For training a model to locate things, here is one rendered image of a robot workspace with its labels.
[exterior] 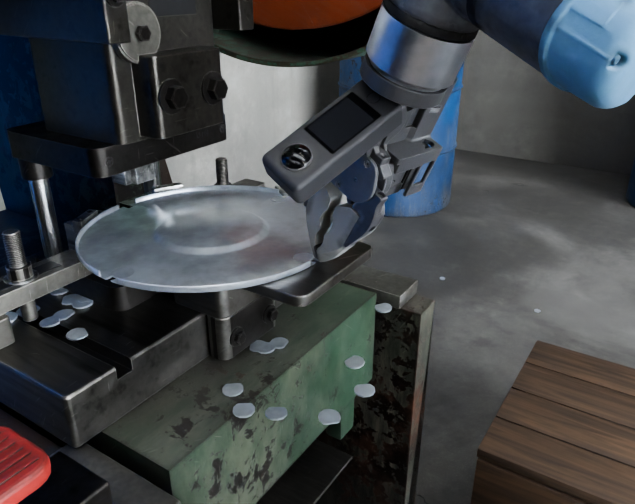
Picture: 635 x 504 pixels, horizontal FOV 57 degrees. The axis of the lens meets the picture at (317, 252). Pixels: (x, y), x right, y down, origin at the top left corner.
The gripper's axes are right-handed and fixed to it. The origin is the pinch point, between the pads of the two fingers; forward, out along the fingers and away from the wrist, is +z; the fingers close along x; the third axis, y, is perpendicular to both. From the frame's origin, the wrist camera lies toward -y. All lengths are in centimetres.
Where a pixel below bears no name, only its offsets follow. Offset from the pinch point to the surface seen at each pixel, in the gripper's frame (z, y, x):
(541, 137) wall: 112, 309, 90
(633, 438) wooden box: 32, 53, -36
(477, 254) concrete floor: 104, 164, 37
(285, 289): 0.5, -5.7, -2.2
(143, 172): 6.3, -5.6, 23.5
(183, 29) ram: -10.3, -1.5, 25.4
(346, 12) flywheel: -8.4, 28.6, 30.5
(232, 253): 4.3, -4.9, 6.5
